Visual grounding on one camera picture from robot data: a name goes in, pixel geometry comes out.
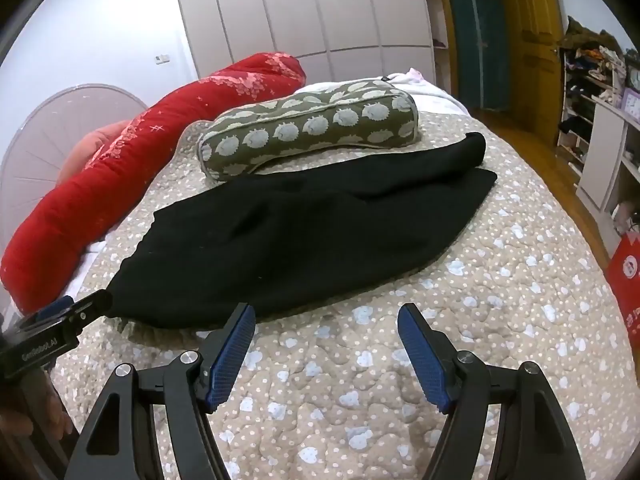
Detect white pink cloth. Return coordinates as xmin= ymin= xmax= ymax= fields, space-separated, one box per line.
xmin=387 ymin=67 xmax=446 ymax=95

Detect black pants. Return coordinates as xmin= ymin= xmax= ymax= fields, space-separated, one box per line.
xmin=104 ymin=132 xmax=498 ymax=322

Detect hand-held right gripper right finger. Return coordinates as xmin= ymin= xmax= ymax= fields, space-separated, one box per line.
xmin=397 ymin=303 xmax=587 ymax=480

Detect cluttered shoe shelf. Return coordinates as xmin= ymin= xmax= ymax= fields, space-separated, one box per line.
xmin=557 ymin=16 xmax=628 ymax=181

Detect yellow wooden door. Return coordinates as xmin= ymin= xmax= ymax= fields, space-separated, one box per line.
xmin=500 ymin=0 xmax=568 ymax=118

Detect beige dotted quilted bedspread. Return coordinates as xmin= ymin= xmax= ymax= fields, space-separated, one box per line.
xmin=50 ymin=80 xmax=630 ymax=480

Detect white wardrobe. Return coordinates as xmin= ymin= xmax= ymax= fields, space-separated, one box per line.
xmin=171 ymin=0 xmax=437 ymax=83

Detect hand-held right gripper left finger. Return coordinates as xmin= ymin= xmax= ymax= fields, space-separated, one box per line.
xmin=65 ymin=302 xmax=257 ymax=480

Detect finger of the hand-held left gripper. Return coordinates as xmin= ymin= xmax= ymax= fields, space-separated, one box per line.
xmin=65 ymin=289 xmax=114 ymax=333
xmin=22 ymin=296 xmax=76 ymax=328

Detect red box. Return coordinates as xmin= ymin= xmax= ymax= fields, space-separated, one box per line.
xmin=604 ymin=232 xmax=640 ymax=356

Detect person's left hand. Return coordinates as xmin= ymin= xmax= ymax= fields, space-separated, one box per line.
xmin=0 ymin=387 xmax=76 ymax=443

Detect red floral bolster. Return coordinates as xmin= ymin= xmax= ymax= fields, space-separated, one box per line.
xmin=0 ymin=52 xmax=307 ymax=313

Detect white cabinet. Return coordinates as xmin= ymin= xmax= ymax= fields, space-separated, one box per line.
xmin=575 ymin=91 xmax=640 ymax=221

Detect green patterned pillow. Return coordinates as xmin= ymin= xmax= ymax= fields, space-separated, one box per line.
xmin=198 ymin=79 xmax=422 ymax=183

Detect pink pillow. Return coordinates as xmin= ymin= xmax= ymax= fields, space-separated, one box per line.
xmin=58 ymin=119 xmax=136 ymax=186

